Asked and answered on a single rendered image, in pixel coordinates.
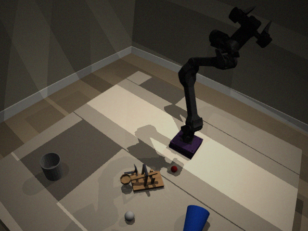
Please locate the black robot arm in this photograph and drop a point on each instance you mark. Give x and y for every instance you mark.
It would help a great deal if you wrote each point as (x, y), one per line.
(187, 73)

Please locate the dark grey cup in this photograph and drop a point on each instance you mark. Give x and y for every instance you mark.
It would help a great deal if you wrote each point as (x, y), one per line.
(52, 166)

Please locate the blue cup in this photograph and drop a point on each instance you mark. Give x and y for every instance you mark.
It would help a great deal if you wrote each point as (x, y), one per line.
(196, 218)

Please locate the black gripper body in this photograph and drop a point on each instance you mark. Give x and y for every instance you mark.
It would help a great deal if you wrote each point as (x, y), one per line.
(263, 39)

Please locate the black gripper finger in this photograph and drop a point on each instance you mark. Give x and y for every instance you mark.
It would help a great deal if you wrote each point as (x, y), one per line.
(247, 11)
(266, 29)

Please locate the grey ball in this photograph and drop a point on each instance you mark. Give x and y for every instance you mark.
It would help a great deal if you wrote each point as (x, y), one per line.
(129, 216)

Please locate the dark red ball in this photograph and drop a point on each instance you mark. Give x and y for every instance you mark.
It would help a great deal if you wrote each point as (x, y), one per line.
(174, 169)

